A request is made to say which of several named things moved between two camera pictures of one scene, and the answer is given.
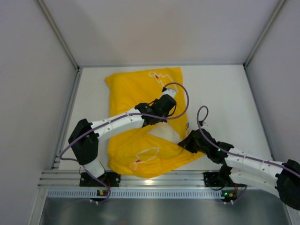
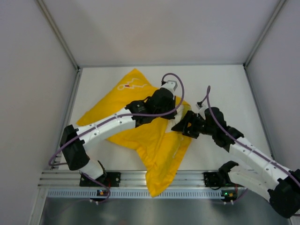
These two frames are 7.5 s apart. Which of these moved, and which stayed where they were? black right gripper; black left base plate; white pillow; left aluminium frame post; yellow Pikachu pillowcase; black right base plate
Moved: white pillow; yellow Pikachu pillowcase; black right gripper
Stayed: black left base plate; black right base plate; left aluminium frame post
